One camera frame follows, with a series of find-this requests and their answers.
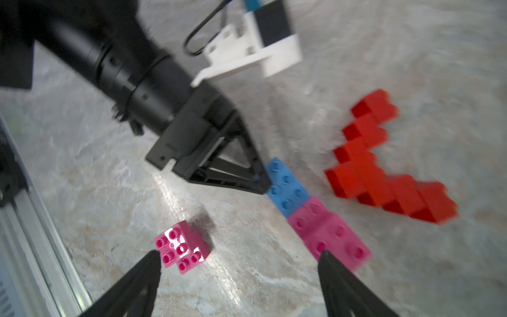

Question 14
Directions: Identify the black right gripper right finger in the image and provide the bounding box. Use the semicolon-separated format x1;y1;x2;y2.
318;250;398;317

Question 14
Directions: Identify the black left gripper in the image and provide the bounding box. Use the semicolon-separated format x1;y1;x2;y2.
145;83;271;194

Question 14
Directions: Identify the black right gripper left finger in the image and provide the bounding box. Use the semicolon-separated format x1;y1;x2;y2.
82;250;161;317

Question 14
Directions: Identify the blue 2x4 lego brick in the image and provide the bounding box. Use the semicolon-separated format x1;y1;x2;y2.
266;158;310;219

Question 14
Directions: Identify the red 2x4 lego brick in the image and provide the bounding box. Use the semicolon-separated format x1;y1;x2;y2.
324;154;395;207

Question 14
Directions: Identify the red 2x2 lego brick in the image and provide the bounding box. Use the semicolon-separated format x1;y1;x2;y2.
351;89;398;124
342;114;388;149
410;182;459;225

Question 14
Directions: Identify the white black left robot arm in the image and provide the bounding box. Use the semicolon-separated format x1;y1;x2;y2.
1;1;271;194

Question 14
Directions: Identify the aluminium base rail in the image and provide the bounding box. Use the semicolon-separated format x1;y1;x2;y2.
1;123;92;316

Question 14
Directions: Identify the black left camera cable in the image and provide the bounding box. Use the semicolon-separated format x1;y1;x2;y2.
183;0;234;57

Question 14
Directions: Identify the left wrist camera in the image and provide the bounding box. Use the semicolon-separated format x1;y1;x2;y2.
191;1;303;87

